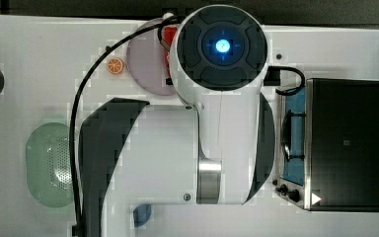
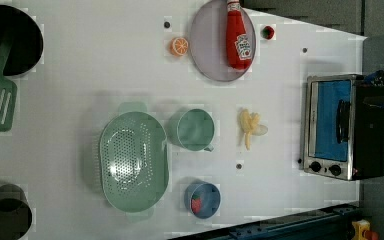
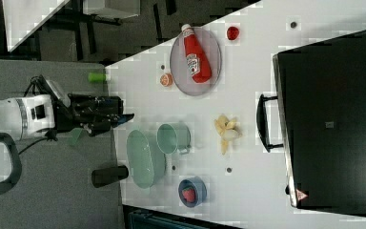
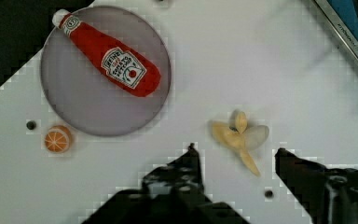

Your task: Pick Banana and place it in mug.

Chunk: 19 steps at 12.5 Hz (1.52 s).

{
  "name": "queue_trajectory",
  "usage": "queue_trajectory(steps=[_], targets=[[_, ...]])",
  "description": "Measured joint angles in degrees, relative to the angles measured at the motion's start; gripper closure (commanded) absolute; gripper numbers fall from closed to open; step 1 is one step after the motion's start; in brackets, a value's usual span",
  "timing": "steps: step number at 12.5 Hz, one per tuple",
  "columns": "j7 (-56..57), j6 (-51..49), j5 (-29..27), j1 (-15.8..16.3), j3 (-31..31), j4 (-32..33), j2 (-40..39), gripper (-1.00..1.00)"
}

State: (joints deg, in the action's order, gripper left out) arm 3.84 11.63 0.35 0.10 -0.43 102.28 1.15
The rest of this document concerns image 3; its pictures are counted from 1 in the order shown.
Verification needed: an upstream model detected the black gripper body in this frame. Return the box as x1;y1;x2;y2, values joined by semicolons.
54;94;123;136

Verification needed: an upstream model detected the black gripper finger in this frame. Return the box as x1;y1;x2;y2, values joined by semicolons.
112;114;134;128

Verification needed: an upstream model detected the orange slice toy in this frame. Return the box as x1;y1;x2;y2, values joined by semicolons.
160;73;173;87

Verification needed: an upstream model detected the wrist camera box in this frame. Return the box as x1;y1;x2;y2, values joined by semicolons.
45;79;71;107

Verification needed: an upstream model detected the red toy strawberry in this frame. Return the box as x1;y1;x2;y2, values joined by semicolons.
182;187;196;203

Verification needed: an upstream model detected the black cylinder cup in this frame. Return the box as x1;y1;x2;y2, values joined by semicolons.
91;165;129;188

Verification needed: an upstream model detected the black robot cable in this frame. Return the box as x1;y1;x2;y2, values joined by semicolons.
18;74;58;156

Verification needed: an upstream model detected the black oven handle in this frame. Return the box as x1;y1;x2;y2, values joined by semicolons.
256;94;283;153

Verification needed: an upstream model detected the green spatula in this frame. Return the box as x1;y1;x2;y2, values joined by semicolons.
88;73;109;83

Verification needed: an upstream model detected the grey plate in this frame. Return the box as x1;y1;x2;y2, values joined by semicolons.
170;24;221;96

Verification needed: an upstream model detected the green colander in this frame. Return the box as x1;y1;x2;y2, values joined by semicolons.
127;130;166;189

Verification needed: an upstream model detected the black oven appliance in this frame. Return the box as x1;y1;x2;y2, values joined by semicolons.
273;30;366;217

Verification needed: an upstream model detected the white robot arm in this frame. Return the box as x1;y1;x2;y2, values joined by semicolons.
0;94;134;195

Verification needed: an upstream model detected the red toy apple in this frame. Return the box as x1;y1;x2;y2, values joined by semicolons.
227;27;239;40

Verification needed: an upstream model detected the yellow plush banana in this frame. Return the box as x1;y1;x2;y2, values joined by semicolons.
213;114;241;155

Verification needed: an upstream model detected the red ketchup bottle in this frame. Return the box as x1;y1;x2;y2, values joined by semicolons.
181;24;212;84

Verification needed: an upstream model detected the blue bowl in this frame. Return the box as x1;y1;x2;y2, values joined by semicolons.
178;177;207;208

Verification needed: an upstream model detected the green mug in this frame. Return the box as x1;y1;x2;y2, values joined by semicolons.
156;122;191;155

